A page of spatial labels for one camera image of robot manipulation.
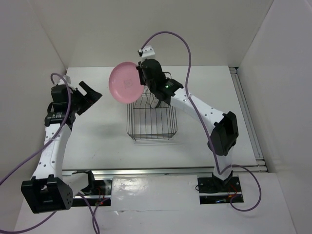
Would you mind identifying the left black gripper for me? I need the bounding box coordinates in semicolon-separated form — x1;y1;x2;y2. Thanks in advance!
68;81;101;116

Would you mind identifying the pink plastic plate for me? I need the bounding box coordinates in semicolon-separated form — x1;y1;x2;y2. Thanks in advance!
109;62;144;104

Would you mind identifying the white plate with dark rim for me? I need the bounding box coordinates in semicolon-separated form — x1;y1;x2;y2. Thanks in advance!
150;96;161;109

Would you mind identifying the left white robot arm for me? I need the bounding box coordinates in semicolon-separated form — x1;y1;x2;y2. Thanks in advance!
21;81;102;214

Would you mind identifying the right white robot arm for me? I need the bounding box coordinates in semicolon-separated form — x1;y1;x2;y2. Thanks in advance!
136;59;239;191

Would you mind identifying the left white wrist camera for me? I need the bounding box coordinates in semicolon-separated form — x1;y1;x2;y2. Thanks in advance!
63;75;71;84

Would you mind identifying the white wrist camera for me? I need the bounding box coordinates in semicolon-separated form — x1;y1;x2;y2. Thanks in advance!
138;45;156;62
63;75;71;84

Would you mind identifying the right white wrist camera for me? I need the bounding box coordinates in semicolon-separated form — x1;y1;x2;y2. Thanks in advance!
138;45;156;62

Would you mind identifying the metal wire dish rack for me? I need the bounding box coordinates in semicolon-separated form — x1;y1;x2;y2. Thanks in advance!
126;86;178;141

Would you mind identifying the aluminium side rail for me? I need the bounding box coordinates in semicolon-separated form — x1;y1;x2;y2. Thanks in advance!
229;67;268;173

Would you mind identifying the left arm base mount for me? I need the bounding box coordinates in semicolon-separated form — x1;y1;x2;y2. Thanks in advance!
68;170;113;207

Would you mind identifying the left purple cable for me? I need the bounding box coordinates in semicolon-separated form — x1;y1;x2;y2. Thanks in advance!
0;72;112;234

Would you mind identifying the aluminium front rail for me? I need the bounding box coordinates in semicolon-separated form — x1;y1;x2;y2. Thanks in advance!
62;164;268;176

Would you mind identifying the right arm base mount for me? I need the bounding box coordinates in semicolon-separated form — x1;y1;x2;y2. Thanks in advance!
195;176;244;205

